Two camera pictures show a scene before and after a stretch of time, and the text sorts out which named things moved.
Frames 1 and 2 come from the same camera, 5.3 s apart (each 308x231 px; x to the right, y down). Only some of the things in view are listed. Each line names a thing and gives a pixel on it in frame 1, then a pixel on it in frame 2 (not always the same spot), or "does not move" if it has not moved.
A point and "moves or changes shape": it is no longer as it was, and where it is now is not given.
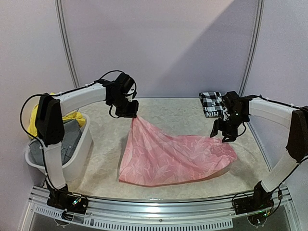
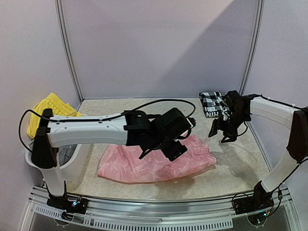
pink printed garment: x=150 y=159 moves or changes shape
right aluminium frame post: x=258 y=24 does not move
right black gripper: x=226 y=130 does not move
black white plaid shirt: x=213 y=105 does not move
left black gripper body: x=125 y=109 to x=173 y=154
